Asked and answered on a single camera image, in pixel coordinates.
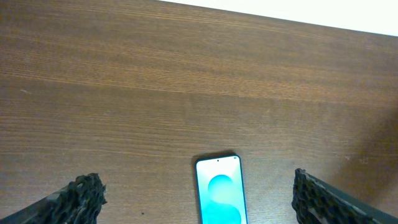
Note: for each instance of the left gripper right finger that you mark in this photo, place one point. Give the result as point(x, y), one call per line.
point(315, 201)

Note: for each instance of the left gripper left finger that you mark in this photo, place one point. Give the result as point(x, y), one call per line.
point(79, 202)

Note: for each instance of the blue Galaxy smartphone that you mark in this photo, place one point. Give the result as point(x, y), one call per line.
point(221, 190)

